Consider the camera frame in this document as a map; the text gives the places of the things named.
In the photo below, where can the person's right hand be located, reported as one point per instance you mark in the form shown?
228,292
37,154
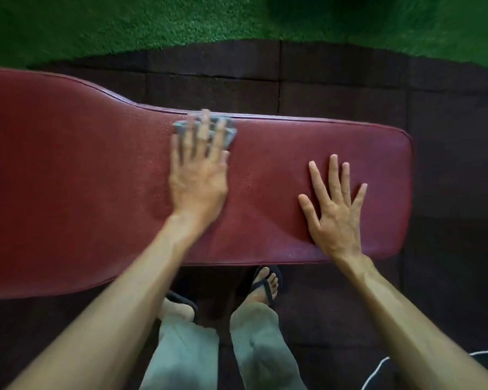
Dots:
335,223

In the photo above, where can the person's left hand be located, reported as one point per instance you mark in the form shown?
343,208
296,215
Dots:
197,182

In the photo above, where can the person's left middle finger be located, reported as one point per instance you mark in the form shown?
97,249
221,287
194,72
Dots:
204,131

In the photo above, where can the person's right little finger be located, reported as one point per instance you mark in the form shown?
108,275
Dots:
359,196

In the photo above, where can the person's left thumb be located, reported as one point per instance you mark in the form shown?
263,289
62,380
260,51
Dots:
226,164

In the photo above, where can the person's right middle finger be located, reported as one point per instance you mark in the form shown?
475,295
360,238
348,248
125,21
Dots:
334,176

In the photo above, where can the person's left little finger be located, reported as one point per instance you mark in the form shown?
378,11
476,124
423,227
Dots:
175,152

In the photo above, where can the person's right thumb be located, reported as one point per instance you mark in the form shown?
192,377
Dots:
309,211

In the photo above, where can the grey cleaning cloth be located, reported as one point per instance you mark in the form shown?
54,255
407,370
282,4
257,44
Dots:
229,133

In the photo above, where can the person's left forearm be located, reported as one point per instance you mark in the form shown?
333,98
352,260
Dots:
118,304

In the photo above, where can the person's right forearm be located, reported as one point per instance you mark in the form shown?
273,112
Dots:
406,328

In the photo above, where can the black flip-flop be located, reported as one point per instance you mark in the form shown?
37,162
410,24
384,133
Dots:
184,300
277,276

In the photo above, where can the person's right foot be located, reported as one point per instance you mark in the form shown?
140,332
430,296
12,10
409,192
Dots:
264,288

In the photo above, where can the person's foot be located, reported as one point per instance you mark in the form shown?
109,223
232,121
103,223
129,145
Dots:
175,309
264,288

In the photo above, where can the red padded bench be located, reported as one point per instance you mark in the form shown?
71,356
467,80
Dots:
73,178

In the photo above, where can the green artificial turf mat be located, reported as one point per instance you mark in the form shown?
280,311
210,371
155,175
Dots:
105,24

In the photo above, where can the grey trousers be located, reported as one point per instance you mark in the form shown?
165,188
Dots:
260,353

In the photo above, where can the person's left foot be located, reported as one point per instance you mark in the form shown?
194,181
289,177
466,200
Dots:
175,309

